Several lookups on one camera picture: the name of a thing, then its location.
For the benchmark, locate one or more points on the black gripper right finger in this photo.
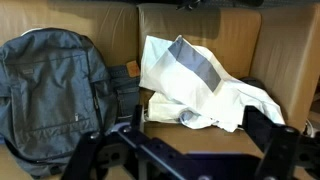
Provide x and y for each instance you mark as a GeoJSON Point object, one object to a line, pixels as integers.
{"type": "Point", "coordinates": [286, 150]}

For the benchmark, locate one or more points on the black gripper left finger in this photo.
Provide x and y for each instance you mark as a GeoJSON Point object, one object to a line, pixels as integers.
{"type": "Point", "coordinates": [146, 146]}

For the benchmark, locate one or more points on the white cloth with grey stripe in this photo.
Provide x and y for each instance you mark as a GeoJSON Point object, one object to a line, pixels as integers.
{"type": "Point", "coordinates": [186, 83]}

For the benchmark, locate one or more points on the blue denim jeans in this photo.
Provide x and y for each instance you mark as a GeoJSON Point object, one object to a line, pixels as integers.
{"type": "Point", "coordinates": [128, 90]}

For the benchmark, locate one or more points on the grey fabric backpack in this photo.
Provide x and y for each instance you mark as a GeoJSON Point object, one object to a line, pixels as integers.
{"type": "Point", "coordinates": [50, 100]}

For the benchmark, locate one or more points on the brown leather sofa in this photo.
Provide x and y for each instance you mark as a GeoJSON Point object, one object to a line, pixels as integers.
{"type": "Point", "coordinates": [230, 36]}

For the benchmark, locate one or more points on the black stand foot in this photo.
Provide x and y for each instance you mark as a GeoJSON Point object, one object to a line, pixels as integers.
{"type": "Point", "coordinates": [188, 4]}

